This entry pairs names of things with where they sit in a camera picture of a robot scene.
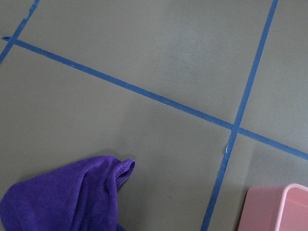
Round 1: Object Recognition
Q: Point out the purple cloth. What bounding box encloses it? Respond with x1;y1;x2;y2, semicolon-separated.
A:
0;155;135;231

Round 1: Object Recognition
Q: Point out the pink plastic bin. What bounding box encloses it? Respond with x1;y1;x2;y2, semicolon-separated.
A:
238;183;308;231

